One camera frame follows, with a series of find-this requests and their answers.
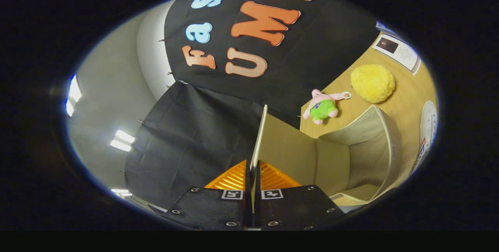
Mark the white canvas shoe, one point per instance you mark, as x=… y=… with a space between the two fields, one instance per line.
x=429 y=121

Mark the ceiling light panel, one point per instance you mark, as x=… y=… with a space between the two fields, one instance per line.
x=74 y=92
x=124 y=137
x=120 y=192

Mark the yellow fluffy ball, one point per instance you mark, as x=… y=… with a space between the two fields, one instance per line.
x=372 y=82

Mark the white book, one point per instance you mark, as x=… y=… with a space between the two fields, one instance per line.
x=401 y=53

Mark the pink plush toy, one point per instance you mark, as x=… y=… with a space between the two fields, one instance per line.
x=323 y=108

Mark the beige fabric storage box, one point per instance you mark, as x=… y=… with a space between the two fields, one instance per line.
x=288 y=150

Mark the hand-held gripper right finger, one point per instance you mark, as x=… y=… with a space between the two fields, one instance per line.
x=258 y=209

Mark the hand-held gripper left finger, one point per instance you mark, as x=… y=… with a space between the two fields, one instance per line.
x=248 y=209

